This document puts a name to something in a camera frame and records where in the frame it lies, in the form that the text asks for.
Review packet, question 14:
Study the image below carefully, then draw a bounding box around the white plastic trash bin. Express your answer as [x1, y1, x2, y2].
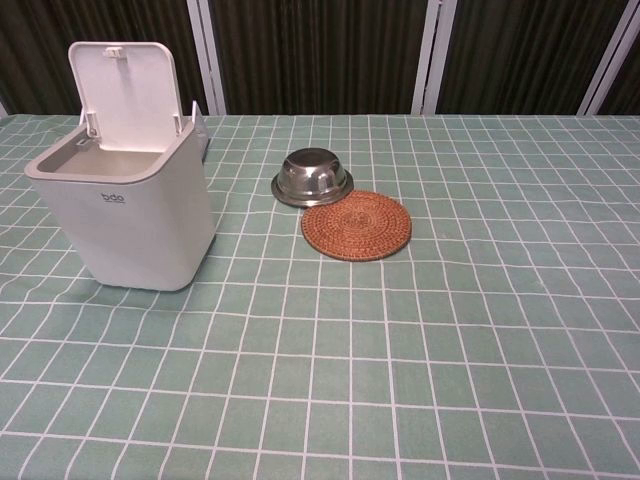
[24, 118, 217, 292]

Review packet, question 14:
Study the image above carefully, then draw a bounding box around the white frame post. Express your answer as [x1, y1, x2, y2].
[186, 0, 230, 116]
[585, 0, 640, 117]
[409, 0, 452, 117]

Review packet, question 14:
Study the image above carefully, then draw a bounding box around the dark pleated curtain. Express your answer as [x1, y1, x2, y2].
[0, 0, 640, 117]

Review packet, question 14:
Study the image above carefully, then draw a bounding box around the green checkered tablecloth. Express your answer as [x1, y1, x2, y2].
[0, 113, 640, 480]

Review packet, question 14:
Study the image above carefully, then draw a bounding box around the white plastic bin lid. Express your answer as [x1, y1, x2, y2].
[67, 41, 183, 153]

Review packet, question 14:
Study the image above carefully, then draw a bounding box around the stainless steel bowl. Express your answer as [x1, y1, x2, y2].
[270, 147, 355, 208]

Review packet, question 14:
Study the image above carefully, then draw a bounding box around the round woven rattan coaster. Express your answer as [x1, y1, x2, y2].
[300, 189, 414, 262]

